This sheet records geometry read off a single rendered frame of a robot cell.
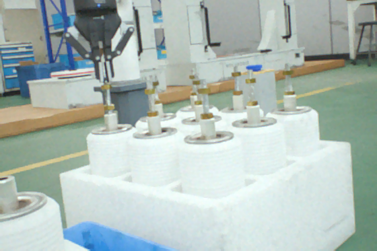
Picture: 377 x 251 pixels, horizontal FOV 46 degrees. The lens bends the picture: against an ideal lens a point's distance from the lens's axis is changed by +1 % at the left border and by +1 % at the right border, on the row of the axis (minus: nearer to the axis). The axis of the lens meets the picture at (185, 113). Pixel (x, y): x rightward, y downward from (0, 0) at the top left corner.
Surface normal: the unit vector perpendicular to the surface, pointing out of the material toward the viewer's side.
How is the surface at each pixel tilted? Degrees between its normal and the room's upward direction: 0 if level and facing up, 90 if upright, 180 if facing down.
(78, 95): 90
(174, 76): 90
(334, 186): 90
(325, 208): 90
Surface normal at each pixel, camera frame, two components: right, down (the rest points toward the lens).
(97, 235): -0.69, 0.14
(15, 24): 0.67, 0.04
